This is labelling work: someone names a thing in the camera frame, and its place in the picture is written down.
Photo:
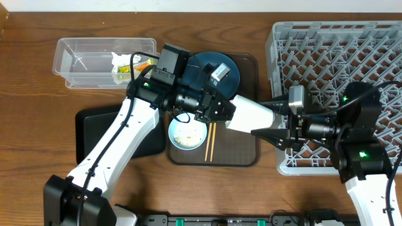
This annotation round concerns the dark blue plate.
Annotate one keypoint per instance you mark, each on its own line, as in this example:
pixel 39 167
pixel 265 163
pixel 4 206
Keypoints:
pixel 197 72

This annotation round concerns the wooden chopstick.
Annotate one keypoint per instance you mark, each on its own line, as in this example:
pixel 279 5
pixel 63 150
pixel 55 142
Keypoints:
pixel 208 141
pixel 213 141

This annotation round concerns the black plastic bin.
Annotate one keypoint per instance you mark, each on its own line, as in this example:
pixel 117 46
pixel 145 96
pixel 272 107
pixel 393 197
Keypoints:
pixel 91 124

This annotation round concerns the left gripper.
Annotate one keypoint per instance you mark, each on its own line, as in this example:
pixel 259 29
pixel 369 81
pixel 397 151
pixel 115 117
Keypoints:
pixel 212 108

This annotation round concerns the right wooden chopstick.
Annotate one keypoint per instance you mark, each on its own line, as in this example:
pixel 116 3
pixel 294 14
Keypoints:
pixel 213 141

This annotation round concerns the light blue bowl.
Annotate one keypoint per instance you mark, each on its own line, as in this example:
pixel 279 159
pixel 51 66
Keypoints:
pixel 186 133

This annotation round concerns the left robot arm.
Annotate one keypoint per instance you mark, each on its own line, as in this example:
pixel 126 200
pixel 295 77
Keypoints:
pixel 83 197

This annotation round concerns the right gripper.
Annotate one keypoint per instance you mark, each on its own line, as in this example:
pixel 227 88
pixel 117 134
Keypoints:
pixel 296 134

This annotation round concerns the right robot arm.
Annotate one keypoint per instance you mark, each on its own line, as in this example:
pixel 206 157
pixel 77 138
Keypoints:
pixel 347 131

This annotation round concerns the clear plastic bin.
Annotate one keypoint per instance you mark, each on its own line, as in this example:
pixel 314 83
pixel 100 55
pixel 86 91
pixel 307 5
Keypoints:
pixel 86 63

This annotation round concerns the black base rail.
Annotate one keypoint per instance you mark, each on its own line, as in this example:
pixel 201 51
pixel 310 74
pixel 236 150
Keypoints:
pixel 278 220

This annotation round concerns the yellow green snack wrapper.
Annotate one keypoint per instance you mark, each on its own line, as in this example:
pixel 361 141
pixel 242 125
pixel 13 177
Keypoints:
pixel 138 67

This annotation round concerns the grey dishwasher rack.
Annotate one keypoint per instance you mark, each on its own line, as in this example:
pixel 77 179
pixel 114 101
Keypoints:
pixel 325 56

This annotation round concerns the white napkin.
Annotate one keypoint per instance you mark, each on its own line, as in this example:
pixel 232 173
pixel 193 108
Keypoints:
pixel 120 60

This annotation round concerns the pale green plastic cup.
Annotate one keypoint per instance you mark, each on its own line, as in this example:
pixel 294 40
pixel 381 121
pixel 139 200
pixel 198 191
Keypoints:
pixel 249 115

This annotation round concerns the brown serving tray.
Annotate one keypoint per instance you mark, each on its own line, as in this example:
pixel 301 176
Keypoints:
pixel 232 148

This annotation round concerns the left wooden chopstick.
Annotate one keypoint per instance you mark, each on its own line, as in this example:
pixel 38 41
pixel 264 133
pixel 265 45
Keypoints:
pixel 208 141

